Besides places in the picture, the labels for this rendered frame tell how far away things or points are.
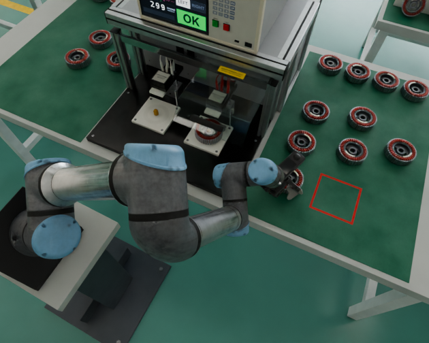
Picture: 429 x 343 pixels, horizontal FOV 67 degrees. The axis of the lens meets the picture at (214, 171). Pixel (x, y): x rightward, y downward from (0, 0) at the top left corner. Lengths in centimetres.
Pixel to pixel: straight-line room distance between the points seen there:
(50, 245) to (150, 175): 43
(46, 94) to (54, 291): 86
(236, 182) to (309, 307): 110
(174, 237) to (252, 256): 133
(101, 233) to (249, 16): 85
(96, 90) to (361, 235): 124
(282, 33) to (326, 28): 210
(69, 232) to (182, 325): 104
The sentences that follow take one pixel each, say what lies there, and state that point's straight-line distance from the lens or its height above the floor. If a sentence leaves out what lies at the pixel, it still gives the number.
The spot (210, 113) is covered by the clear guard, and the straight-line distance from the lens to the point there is 101.
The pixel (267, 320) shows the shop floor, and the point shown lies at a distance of 186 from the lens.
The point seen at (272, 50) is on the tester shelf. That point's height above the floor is 111.
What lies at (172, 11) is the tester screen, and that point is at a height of 118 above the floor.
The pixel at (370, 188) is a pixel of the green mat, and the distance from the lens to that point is 135.
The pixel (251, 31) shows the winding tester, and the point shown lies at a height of 119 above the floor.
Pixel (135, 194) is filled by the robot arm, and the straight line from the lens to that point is 60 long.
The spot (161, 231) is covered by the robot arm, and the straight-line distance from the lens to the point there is 59.
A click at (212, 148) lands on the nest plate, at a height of 78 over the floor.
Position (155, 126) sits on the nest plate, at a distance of 135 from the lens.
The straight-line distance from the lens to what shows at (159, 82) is 131.
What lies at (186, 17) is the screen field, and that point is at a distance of 117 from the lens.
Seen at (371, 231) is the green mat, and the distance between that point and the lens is 127.
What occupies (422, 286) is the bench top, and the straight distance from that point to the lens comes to 129.
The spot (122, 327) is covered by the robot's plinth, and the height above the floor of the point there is 2.
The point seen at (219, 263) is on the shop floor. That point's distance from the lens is 188.
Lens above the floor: 182
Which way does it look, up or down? 59 degrees down
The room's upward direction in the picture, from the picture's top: 1 degrees clockwise
